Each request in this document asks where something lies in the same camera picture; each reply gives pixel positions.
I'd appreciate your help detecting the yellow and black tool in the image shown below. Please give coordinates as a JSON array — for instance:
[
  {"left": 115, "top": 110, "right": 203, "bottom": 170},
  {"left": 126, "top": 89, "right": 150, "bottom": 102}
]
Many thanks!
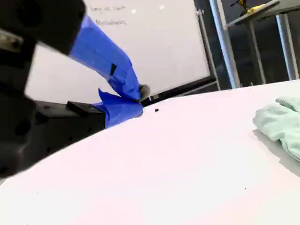
[{"left": 230, "top": 0, "right": 267, "bottom": 16}]

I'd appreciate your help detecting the pale green T-shirt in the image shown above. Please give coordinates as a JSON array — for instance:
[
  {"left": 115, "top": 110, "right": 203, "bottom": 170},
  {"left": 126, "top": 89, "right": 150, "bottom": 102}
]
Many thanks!
[{"left": 252, "top": 96, "right": 300, "bottom": 163}]

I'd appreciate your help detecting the whiteboard with handwriting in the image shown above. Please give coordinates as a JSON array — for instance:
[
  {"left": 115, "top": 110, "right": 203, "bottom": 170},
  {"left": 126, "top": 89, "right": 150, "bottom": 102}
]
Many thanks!
[{"left": 25, "top": 0, "right": 211, "bottom": 104}]

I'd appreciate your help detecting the grey metal-legged table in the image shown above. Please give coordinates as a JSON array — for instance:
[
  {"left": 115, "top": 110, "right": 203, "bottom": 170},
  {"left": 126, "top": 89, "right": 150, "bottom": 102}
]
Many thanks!
[{"left": 225, "top": 0, "right": 300, "bottom": 85}]

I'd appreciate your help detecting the grey metal post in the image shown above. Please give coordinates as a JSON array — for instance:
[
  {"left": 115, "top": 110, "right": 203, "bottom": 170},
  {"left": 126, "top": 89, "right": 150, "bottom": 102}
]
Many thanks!
[{"left": 209, "top": 0, "right": 241, "bottom": 89}]

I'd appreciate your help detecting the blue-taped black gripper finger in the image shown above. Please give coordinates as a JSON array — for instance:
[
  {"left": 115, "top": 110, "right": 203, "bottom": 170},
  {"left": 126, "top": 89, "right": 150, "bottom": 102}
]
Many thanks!
[
  {"left": 0, "top": 0, "right": 151, "bottom": 102},
  {"left": 35, "top": 88, "right": 144, "bottom": 153}
]

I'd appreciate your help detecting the grey whiteboard stand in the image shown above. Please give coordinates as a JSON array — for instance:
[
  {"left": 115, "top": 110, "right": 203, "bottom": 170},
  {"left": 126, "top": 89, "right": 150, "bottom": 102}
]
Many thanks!
[{"left": 140, "top": 7, "right": 221, "bottom": 106}]

